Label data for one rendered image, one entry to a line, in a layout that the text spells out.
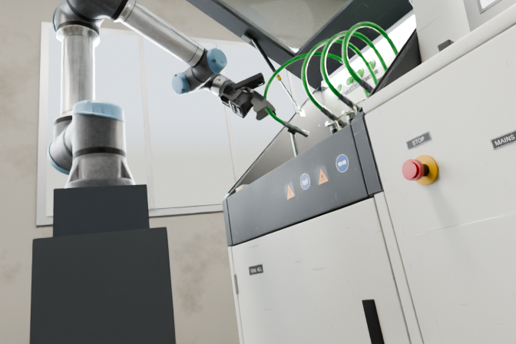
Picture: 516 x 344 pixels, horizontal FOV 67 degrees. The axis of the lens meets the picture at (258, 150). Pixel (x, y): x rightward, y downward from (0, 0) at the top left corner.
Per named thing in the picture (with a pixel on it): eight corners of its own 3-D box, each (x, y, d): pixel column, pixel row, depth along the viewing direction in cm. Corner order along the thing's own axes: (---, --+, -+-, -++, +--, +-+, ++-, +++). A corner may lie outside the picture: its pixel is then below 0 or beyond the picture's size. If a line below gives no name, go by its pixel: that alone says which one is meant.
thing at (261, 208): (232, 245, 127) (226, 197, 132) (244, 244, 130) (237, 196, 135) (368, 196, 78) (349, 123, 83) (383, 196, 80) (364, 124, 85)
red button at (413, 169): (401, 189, 66) (392, 160, 68) (416, 189, 68) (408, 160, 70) (426, 180, 62) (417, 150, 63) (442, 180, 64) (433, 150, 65)
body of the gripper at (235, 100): (245, 120, 138) (219, 105, 143) (260, 104, 140) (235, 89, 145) (241, 107, 131) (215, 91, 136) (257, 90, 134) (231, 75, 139)
